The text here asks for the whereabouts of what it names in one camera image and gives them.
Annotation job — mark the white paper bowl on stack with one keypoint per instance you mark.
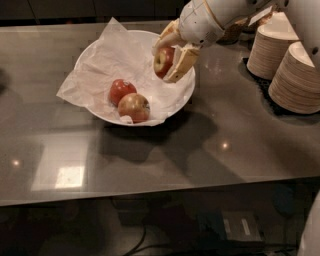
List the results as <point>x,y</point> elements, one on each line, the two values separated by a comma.
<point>278,27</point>

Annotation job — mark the yellowish red front apple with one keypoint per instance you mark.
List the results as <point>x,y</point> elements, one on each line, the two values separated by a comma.
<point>135,106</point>

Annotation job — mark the white crumpled paper liner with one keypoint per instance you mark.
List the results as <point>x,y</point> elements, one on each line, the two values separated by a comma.
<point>113,63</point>

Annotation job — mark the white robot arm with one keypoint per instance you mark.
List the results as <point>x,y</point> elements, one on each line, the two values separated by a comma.
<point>232,10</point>

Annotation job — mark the dark box under table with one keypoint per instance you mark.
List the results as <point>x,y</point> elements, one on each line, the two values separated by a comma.
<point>229,227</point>

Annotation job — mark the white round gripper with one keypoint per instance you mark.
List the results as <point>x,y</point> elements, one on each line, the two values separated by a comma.
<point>199,24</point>

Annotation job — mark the front stack of paper plates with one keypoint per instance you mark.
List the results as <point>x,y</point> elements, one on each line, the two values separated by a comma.
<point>296,84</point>

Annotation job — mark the stack of paper plates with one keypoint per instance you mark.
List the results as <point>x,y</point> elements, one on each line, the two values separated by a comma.
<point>296,84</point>
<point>266,55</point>

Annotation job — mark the black tray under plates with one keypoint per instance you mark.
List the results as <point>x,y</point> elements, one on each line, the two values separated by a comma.
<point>274,107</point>

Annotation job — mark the rear stack of paper plates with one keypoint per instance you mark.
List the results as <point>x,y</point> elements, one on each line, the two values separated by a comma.
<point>266,55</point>

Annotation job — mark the glass jar with grains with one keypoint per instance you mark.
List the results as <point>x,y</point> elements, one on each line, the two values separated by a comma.
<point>233,31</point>

